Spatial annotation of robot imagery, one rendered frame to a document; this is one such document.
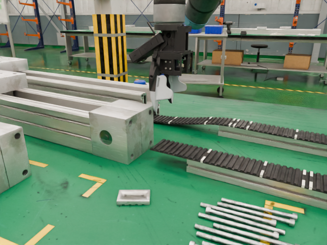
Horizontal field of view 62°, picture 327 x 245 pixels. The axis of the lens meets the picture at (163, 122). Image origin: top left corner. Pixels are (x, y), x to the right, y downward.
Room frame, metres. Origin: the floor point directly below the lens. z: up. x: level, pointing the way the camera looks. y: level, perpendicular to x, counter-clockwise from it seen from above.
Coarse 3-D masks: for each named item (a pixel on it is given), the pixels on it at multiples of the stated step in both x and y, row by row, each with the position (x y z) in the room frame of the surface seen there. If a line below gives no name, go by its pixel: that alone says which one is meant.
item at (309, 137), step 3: (306, 132) 0.55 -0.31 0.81; (312, 132) 0.55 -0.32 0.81; (306, 135) 0.53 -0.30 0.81; (309, 135) 0.54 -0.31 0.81; (312, 135) 0.53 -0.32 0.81; (306, 138) 0.51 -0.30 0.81; (309, 138) 0.52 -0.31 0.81; (312, 138) 0.51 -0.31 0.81; (309, 141) 0.51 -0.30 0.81; (312, 141) 0.50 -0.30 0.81
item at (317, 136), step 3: (315, 135) 0.54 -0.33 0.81; (318, 135) 0.53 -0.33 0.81; (321, 135) 0.53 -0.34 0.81; (324, 135) 0.53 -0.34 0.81; (315, 138) 0.52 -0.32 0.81; (318, 138) 0.51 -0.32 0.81; (321, 138) 0.52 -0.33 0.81; (324, 138) 0.51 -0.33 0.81; (315, 141) 0.50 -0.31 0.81; (318, 141) 0.50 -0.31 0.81; (321, 141) 0.50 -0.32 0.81; (324, 141) 0.50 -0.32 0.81; (324, 144) 0.49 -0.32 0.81
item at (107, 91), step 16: (32, 80) 0.87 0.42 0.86; (48, 80) 0.84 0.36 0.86; (64, 80) 0.90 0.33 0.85; (80, 80) 0.87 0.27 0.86; (96, 80) 0.84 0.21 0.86; (80, 96) 0.77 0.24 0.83; (96, 96) 0.74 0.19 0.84; (112, 96) 0.73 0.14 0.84; (128, 96) 0.69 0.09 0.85; (144, 96) 0.70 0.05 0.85
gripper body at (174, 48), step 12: (156, 24) 0.68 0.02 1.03; (168, 36) 0.68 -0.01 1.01; (180, 36) 0.66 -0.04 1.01; (156, 48) 0.69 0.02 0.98; (168, 48) 0.68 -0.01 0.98; (180, 48) 0.66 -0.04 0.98; (168, 60) 0.67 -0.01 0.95; (180, 60) 0.64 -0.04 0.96; (192, 60) 0.70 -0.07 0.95; (168, 72) 0.66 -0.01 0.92; (180, 72) 0.64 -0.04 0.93
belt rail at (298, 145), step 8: (224, 128) 0.60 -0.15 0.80; (232, 128) 0.59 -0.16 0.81; (224, 136) 0.60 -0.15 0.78; (232, 136) 0.59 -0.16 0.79; (240, 136) 0.58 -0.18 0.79; (248, 136) 0.58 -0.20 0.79; (256, 136) 0.57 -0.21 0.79; (264, 136) 0.56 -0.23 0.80; (272, 136) 0.55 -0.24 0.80; (264, 144) 0.55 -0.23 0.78; (272, 144) 0.55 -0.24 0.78; (280, 144) 0.54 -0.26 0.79; (288, 144) 0.53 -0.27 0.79; (296, 144) 0.53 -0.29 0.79; (304, 144) 0.52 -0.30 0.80; (312, 144) 0.51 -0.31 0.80; (320, 144) 0.50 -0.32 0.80; (304, 152) 0.52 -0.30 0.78; (312, 152) 0.51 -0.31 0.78; (320, 152) 0.50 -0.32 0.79
